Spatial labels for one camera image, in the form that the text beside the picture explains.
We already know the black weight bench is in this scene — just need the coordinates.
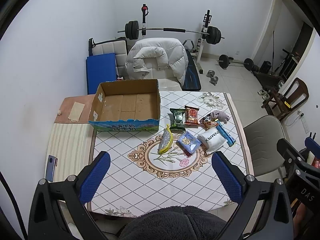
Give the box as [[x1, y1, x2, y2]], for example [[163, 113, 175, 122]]
[[182, 40, 201, 92]]

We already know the grey upholstered chair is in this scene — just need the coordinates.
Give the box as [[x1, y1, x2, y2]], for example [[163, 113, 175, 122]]
[[244, 115, 285, 177]]

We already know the light blue tissue pack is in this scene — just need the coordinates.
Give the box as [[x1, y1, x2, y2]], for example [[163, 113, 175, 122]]
[[176, 131, 201, 154]]

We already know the white puffer jacket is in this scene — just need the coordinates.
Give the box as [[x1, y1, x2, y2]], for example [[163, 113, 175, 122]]
[[125, 37, 189, 85]]

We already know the orange snack packet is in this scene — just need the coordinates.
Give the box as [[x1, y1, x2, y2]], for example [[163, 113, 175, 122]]
[[199, 114, 218, 131]]

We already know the yellow silver scrub sponge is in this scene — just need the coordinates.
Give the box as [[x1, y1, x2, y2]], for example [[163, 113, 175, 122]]
[[158, 125, 173, 154]]

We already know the dark fleece clothing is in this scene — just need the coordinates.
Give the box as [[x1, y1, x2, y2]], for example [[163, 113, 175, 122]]
[[119, 206, 226, 240]]

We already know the beige paper sheet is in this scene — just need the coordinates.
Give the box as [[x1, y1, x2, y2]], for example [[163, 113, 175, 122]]
[[68, 102, 85, 122]]

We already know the beige padded chair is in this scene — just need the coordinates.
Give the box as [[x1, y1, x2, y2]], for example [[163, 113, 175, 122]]
[[88, 37, 128, 79]]

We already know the blue long tube packet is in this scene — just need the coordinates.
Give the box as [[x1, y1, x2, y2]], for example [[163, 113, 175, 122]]
[[215, 119, 235, 147]]

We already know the green wet wipes pack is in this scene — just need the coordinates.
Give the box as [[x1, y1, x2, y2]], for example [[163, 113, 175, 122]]
[[170, 108, 185, 131]]

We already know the barbell on rack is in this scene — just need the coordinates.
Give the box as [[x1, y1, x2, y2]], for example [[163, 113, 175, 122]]
[[118, 21, 224, 45]]

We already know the dark wooden chair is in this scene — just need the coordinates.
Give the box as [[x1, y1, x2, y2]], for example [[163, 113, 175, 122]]
[[261, 77, 309, 121]]

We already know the red snack packet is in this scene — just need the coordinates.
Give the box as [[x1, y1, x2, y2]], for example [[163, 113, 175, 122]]
[[185, 106, 199, 125]]

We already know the barbell on floor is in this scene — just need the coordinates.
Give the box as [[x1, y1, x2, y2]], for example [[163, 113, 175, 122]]
[[217, 54, 259, 71]]

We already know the open cardboard box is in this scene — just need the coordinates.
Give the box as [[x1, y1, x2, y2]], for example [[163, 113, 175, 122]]
[[88, 79, 161, 132]]

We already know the blue folded mat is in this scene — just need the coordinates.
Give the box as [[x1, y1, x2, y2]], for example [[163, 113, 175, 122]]
[[86, 53, 117, 94]]

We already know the striped beige mat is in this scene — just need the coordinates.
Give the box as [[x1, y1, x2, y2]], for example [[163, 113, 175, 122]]
[[45, 123, 96, 182]]

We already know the chrome dumbbell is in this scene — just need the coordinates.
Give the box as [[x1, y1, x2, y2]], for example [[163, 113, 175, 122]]
[[210, 76, 219, 86], [206, 70, 215, 78]]

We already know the white towel pack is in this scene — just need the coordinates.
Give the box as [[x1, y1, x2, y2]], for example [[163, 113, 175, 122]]
[[197, 127, 226, 153]]

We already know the blue phone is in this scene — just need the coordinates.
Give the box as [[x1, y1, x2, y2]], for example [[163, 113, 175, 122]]
[[46, 155, 58, 182]]

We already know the grey plush toy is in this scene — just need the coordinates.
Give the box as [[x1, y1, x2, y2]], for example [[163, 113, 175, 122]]
[[210, 110, 230, 124]]

